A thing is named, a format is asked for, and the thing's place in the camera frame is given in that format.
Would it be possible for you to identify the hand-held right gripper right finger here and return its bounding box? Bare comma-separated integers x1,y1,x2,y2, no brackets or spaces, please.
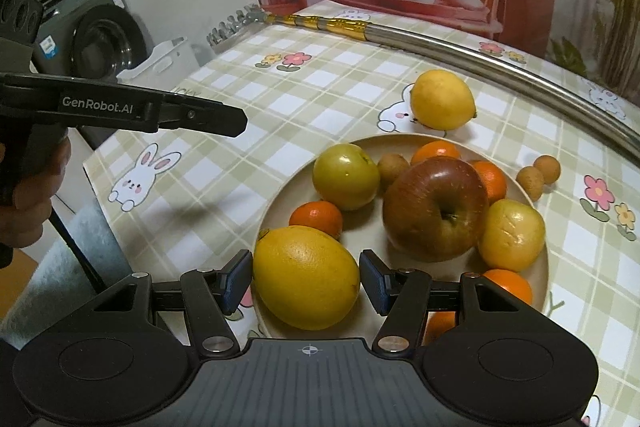
359,249,524,355

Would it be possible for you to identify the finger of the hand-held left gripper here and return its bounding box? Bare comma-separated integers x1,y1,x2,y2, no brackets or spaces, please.
155,99,249,138

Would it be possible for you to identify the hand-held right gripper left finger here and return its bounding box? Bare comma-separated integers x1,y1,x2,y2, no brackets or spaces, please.
92,249,254,355

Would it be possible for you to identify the beige round plate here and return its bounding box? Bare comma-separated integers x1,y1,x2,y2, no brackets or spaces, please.
255,133,551,343

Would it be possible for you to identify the yellow lemon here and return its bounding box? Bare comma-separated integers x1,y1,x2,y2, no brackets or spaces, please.
410,69,476,131
252,227,362,332

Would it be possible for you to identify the person's left hand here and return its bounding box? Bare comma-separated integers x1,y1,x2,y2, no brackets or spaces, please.
0,139,72,251

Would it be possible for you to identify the white plastic basket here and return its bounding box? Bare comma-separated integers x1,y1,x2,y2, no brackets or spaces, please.
117,36,201,82

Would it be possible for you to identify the grey washing machine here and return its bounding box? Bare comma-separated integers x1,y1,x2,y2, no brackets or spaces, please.
30,0,156,80

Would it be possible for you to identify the small tangerine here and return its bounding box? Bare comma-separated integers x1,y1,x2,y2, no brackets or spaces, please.
411,140,462,165
288,200,345,242
472,160,508,205
482,268,534,306

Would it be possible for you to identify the red apple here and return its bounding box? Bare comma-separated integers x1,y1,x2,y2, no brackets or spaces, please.
382,157,490,263

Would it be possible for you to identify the checked tablecloth with bunny print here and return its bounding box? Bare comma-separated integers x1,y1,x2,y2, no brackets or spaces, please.
82,4,640,427

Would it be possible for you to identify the grey clip hanger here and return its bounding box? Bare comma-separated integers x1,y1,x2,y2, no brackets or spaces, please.
206,4,268,48

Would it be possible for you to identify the green-yellow apple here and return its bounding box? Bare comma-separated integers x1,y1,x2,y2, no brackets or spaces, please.
312,143,382,211

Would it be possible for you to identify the small brown round fruit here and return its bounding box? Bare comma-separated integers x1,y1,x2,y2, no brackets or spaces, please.
376,153,412,188

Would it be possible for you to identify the yellow pear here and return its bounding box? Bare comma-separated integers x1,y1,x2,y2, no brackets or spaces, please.
477,199,547,273

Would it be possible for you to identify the tan longan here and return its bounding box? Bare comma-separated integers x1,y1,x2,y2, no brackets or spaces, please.
516,166,545,202
533,155,561,185

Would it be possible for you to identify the long metal pole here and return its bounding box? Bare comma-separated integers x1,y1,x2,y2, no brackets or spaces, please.
265,12,640,158

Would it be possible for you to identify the black cable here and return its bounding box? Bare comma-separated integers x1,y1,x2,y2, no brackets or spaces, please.
47,207,108,293

